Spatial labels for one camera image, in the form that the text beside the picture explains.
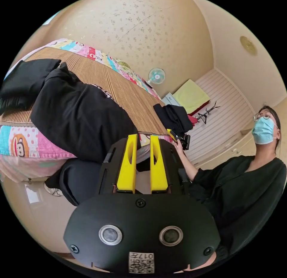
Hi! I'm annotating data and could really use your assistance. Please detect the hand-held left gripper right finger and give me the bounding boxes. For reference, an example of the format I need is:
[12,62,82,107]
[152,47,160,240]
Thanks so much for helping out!
[150,135,168,192]

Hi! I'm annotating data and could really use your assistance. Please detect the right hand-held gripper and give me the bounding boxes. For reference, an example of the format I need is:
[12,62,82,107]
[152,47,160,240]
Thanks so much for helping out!
[167,129,191,151]

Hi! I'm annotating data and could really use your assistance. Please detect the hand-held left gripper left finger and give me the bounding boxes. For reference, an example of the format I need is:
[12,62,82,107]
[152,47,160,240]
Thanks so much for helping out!
[116,134,138,194]

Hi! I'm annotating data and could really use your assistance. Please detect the person's right forearm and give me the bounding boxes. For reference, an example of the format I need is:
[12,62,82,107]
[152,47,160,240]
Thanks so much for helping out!
[181,154,199,181]

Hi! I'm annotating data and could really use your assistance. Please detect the black long sleeve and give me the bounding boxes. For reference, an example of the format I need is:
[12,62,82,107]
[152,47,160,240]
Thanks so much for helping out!
[30,62,142,164]

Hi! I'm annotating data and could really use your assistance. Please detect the person's right hand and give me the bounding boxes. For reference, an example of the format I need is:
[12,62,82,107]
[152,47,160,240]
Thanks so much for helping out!
[174,139,187,159]

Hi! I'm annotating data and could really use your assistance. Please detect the pile of clothes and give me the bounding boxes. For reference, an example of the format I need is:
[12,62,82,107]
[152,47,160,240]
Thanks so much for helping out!
[153,104,198,135]

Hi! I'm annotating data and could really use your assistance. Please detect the pale blue cabinet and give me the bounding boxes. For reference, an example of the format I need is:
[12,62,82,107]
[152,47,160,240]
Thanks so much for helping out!
[162,92,181,107]

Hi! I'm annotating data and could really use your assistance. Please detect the black coat rack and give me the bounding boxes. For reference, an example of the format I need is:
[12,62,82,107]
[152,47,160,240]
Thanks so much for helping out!
[195,101,221,125]

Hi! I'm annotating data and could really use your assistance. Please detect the yellow cloth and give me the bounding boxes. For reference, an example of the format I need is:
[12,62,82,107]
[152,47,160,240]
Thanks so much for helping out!
[172,79,211,115]

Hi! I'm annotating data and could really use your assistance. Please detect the pale blue fan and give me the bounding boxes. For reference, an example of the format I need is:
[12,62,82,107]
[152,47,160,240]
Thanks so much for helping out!
[146,68,166,88]

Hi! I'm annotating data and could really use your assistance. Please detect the cream cupboard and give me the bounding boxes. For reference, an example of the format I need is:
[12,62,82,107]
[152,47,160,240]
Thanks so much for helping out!
[193,127,257,169]

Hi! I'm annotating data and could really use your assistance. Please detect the person's body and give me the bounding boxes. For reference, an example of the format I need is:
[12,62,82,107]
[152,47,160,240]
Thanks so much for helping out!
[44,105,287,268]

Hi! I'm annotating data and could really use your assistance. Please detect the bed with woven mat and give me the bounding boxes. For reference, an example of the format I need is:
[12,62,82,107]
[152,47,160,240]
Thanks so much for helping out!
[0,38,173,182]

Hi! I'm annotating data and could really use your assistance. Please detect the round golden lamp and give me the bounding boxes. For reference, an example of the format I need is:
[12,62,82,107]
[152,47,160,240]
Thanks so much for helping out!
[239,36,258,56]

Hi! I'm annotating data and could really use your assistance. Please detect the black folded garment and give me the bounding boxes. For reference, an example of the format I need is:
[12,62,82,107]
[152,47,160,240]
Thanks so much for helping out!
[0,59,62,116]

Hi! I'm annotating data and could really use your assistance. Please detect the window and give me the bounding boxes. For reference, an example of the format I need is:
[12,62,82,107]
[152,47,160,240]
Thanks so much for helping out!
[42,10,61,26]

